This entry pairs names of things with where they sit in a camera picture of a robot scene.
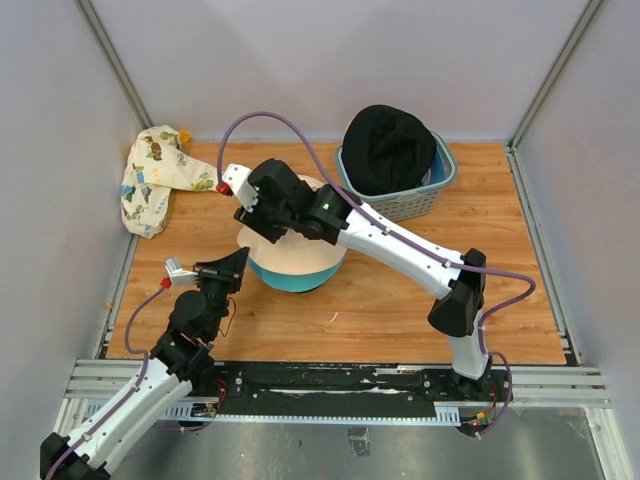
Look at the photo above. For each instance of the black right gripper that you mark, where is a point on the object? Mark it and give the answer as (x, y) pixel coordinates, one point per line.
(253, 220)

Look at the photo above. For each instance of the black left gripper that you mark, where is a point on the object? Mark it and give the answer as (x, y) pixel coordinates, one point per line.
(228, 270)

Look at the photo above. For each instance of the turquoise bucket hat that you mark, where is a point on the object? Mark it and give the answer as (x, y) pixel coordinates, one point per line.
(294, 283)

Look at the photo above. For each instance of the beige bucket hat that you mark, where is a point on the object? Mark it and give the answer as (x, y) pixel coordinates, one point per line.
(291, 255)

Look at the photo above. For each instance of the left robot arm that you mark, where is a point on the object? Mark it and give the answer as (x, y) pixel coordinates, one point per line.
(179, 364)

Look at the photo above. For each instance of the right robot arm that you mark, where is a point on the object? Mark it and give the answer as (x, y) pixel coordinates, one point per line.
(455, 280)

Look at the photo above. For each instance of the small yellow object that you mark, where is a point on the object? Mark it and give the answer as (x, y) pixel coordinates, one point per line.
(184, 137)

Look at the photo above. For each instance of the black pink-lined hat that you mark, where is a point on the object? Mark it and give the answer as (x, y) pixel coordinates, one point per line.
(386, 150)

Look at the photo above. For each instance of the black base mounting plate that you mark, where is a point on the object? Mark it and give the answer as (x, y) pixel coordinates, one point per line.
(346, 391)

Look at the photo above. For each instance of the cartoon print cloth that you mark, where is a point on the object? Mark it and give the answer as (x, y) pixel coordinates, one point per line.
(156, 166)

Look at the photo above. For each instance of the grey plastic basket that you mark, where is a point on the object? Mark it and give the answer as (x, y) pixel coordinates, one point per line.
(405, 204)

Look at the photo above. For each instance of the blue hat in basket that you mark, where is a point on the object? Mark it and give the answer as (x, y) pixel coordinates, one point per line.
(436, 174)

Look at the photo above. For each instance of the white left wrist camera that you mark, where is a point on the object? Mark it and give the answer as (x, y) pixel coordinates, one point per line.
(176, 275)

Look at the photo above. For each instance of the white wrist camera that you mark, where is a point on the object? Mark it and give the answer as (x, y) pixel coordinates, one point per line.
(234, 182)
(176, 275)

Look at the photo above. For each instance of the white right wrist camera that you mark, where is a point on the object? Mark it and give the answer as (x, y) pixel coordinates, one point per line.
(234, 182)

